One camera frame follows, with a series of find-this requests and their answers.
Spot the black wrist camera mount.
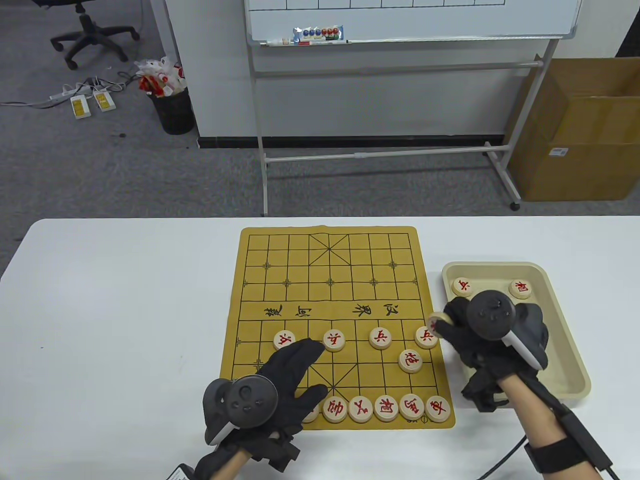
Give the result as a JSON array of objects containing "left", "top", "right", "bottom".
[
  {"left": 461, "top": 367, "right": 511, "bottom": 413},
  {"left": 250, "top": 434, "right": 302, "bottom": 473}
]

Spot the black office chair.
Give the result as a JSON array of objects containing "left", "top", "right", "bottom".
[{"left": 32, "top": 0, "right": 142, "bottom": 71}]

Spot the black flat glove band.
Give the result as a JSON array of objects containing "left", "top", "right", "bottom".
[{"left": 522, "top": 372, "right": 571, "bottom": 416}]

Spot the person's right hand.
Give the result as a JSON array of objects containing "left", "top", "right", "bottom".
[{"left": 435, "top": 298, "right": 532, "bottom": 384}]

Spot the black trash bin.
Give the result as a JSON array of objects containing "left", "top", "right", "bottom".
[{"left": 147, "top": 86, "right": 197, "bottom": 136}]

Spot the white red plastic trash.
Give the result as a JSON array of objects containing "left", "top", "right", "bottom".
[{"left": 134, "top": 56, "right": 187, "bottom": 98}]

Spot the yellow chess board mat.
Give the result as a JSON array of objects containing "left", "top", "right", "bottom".
[{"left": 213, "top": 226, "right": 457, "bottom": 431}]

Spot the person's left forearm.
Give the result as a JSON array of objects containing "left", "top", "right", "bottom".
[{"left": 195, "top": 442, "right": 258, "bottom": 480}]

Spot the person's right forearm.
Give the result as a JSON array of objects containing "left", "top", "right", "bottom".
[{"left": 495, "top": 372, "right": 608, "bottom": 480}]

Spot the beige plastic tray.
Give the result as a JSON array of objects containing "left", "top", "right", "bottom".
[{"left": 441, "top": 261, "right": 592, "bottom": 399}]

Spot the person's left hand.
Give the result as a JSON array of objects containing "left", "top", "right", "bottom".
[{"left": 217, "top": 337, "right": 331, "bottom": 451}]

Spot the whiteboard on metal stand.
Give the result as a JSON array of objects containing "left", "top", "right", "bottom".
[{"left": 243, "top": 0, "right": 583, "bottom": 217}]

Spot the pack of coloured magnets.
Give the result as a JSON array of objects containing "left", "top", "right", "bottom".
[{"left": 292, "top": 25, "right": 346, "bottom": 42}]

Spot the grey floor cable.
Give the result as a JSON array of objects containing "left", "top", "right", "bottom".
[{"left": 0, "top": 97, "right": 71, "bottom": 108}]

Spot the yellow white power strip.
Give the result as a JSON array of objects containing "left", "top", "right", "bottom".
[
  {"left": 92, "top": 89, "right": 118, "bottom": 113},
  {"left": 69, "top": 94, "right": 93, "bottom": 121}
]

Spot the black white handheld controller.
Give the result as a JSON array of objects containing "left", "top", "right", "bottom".
[
  {"left": 202, "top": 375, "right": 279, "bottom": 447},
  {"left": 466, "top": 291, "right": 551, "bottom": 372}
]

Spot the brown cardboard box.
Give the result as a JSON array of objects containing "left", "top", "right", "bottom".
[{"left": 504, "top": 54, "right": 640, "bottom": 202}]

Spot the black wrist strap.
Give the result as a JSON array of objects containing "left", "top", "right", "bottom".
[{"left": 525, "top": 437, "right": 588, "bottom": 475}]

